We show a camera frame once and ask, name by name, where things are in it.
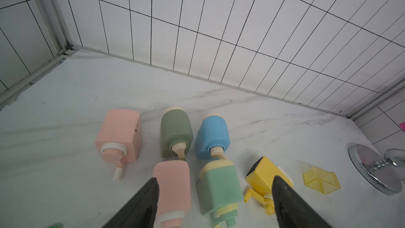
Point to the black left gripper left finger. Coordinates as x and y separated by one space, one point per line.
140 211

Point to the clear yellow sharpener tray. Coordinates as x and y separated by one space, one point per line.
321 180

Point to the chrome cup holder stand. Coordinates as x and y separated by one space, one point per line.
379 170

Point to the teal handled tool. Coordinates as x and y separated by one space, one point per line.
56 225

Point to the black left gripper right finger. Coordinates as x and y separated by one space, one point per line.
291 210

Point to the yellow pencil sharpener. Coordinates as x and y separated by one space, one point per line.
260 177

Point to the mint green pencil sharpener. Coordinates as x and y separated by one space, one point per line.
219 192

